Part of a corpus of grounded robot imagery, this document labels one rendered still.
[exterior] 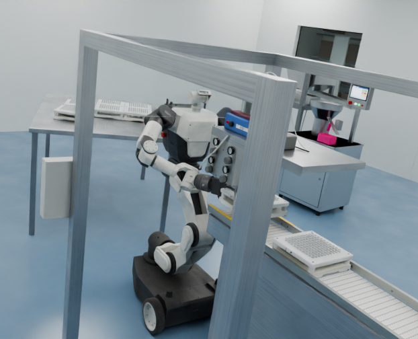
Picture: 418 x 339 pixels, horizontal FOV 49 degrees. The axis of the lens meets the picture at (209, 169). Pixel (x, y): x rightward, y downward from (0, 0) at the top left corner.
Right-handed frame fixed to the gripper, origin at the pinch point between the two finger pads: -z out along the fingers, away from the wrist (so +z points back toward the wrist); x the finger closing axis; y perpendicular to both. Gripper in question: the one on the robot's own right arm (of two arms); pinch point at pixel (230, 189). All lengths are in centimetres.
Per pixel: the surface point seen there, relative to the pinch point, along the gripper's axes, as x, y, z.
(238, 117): -38.4, 10.2, -2.2
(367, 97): -34, -289, -31
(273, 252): 11.3, 32.1, -34.2
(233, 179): -11.4, 18.3, -7.0
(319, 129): 8, -292, 11
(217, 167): -13.2, 11.9, 4.2
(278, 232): 13.3, 4.4, -29.0
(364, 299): 15, 41, -74
